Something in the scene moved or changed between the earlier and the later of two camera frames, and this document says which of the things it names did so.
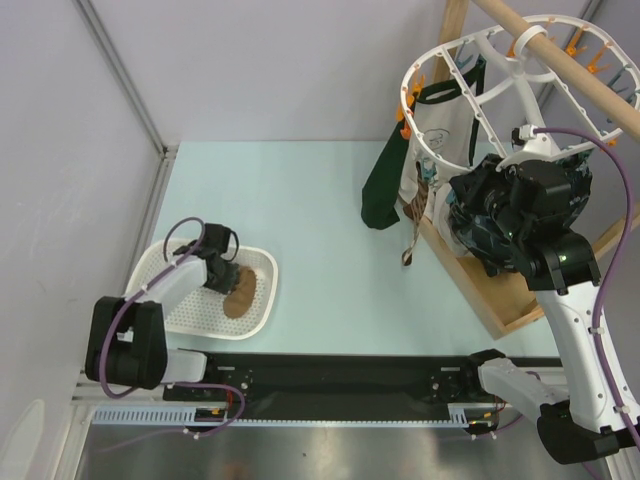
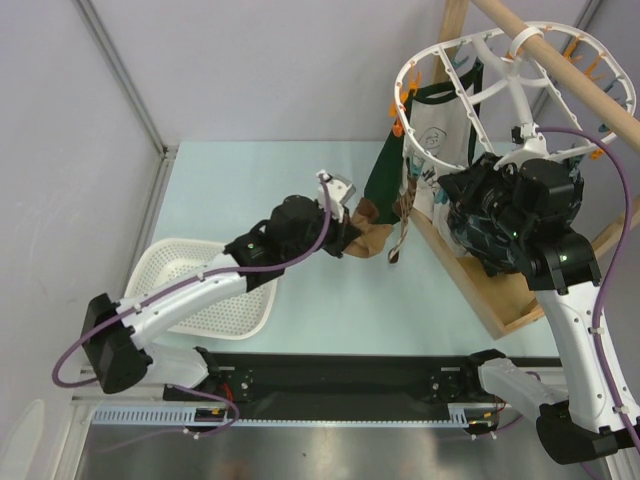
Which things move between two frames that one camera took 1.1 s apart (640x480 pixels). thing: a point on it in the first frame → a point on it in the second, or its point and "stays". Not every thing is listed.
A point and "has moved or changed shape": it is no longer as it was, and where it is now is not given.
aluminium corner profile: x=168 y=152 stays
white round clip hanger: x=519 y=66 has moved or changed shape
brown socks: x=239 y=301 → x=374 y=235
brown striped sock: x=414 y=210 → x=403 y=205
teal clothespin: x=429 y=170 → x=416 y=164
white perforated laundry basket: x=246 y=312 stays
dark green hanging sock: x=383 y=183 stays
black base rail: x=336 y=380 stays
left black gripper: x=232 y=276 → x=343 y=235
